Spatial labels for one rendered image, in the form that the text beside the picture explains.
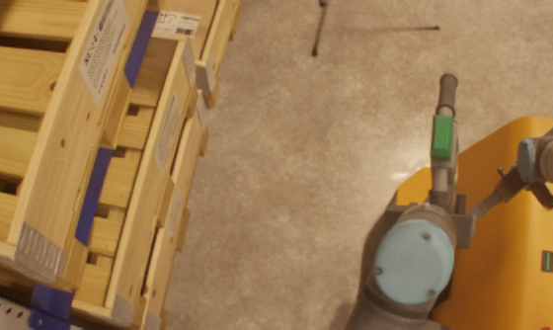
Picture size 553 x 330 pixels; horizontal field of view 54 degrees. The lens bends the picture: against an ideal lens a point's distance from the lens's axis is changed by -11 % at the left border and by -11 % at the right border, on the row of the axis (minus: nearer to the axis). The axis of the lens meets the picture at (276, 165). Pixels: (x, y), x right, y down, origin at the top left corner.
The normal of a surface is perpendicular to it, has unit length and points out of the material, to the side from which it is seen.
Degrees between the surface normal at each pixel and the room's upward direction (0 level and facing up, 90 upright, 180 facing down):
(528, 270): 14
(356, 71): 0
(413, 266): 28
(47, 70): 0
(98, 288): 0
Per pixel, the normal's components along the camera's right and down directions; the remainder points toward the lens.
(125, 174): 0.00, -0.37
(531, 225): -0.24, -0.40
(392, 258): -0.29, 0.02
